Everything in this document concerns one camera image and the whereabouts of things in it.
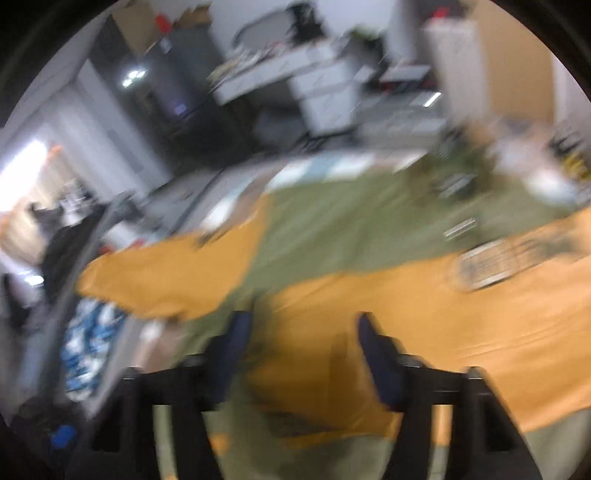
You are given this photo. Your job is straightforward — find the black refrigerator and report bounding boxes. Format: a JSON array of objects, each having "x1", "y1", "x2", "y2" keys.
[{"x1": 90, "y1": 16, "x2": 226, "y2": 172}]

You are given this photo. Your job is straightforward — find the plaid checkered bed sheet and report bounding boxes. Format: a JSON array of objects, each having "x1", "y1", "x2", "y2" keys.
[{"x1": 183, "y1": 148, "x2": 427, "y2": 232}]

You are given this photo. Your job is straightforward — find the olive green orange jacket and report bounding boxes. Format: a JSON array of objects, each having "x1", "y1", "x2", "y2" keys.
[{"x1": 78, "y1": 164, "x2": 590, "y2": 479}]

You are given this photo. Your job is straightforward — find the white desk with drawers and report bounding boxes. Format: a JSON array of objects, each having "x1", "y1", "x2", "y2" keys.
[{"x1": 212, "y1": 40, "x2": 360, "y2": 138}]

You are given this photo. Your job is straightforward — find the wooden door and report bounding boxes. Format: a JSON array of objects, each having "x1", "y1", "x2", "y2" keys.
[{"x1": 471, "y1": 1, "x2": 555, "y2": 124}]

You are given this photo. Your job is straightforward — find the white narrow cabinet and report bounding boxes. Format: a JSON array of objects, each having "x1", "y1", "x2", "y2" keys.
[{"x1": 423, "y1": 18, "x2": 489, "y2": 124}]

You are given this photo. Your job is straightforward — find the blue white patterned cloth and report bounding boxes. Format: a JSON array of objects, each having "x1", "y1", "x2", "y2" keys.
[{"x1": 60, "y1": 298, "x2": 128, "y2": 403}]

